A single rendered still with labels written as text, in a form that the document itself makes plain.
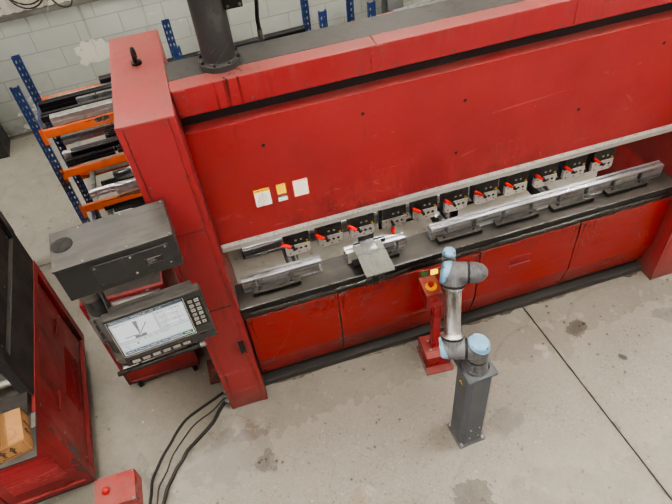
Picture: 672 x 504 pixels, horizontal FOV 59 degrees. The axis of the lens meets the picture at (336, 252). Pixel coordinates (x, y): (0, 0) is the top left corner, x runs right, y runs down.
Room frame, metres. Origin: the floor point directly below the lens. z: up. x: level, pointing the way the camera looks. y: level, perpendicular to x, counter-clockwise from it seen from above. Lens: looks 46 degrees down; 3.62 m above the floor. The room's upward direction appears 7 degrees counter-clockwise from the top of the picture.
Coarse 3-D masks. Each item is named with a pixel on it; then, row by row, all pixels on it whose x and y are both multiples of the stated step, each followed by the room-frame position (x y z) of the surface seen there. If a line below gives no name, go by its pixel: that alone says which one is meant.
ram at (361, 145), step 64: (448, 64) 2.71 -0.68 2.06; (512, 64) 2.71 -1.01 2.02; (576, 64) 2.79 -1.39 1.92; (640, 64) 2.88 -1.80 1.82; (192, 128) 2.42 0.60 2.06; (256, 128) 2.44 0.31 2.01; (320, 128) 2.50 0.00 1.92; (384, 128) 2.57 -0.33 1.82; (448, 128) 2.65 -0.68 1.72; (512, 128) 2.73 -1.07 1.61; (576, 128) 2.81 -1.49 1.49; (640, 128) 2.91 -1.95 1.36; (320, 192) 2.49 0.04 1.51; (384, 192) 2.57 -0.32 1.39
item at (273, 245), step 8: (408, 208) 2.89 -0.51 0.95; (376, 216) 2.84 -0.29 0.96; (344, 224) 2.80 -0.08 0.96; (312, 232) 2.76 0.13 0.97; (272, 240) 2.71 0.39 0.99; (280, 240) 2.72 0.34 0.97; (312, 240) 2.76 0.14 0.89; (248, 248) 2.67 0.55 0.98; (256, 248) 2.68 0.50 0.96; (264, 248) 2.69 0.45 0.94; (272, 248) 2.70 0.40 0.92; (280, 248) 2.71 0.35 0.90; (248, 256) 2.67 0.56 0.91
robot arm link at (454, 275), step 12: (444, 264) 2.00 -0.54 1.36; (456, 264) 1.98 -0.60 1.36; (468, 264) 1.97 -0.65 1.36; (444, 276) 1.94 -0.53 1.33; (456, 276) 1.93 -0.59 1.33; (468, 276) 1.92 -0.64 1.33; (444, 288) 1.93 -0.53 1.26; (456, 288) 1.90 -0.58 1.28; (456, 300) 1.88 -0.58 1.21; (456, 312) 1.85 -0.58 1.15; (444, 324) 1.85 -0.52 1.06; (456, 324) 1.81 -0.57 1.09; (444, 336) 1.80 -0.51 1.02; (456, 336) 1.78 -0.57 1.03; (444, 348) 1.75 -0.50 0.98; (456, 348) 1.74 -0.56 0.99
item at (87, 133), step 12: (72, 132) 4.04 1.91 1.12; (84, 132) 4.02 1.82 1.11; (96, 132) 4.05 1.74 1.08; (108, 132) 3.98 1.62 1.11; (96, 144) 3.82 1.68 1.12; (108, 144) 3.80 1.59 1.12; (120, 144) 3.82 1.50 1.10; (72, 156) 3.74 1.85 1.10; (84, 156) 3.72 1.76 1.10; (96, 156) 3.73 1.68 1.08
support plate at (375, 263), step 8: (360, 248) 2.53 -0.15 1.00; (384, 248) 2.50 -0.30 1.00; (360, 256) 2.46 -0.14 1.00; (368, 256) 2.45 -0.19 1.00; (376, 256) 2.45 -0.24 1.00; (384, 256) 2.44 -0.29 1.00; (360, 264) 2.40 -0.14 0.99; (368, 264) 2.39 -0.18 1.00; (376, 264) 2.38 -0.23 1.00; (384, 264) 2.37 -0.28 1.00; (392, 264) 2.37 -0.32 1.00; (368, 272) 2.33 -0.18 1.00; (376, 272) 2.32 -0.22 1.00; (384, 272) 2.31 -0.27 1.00
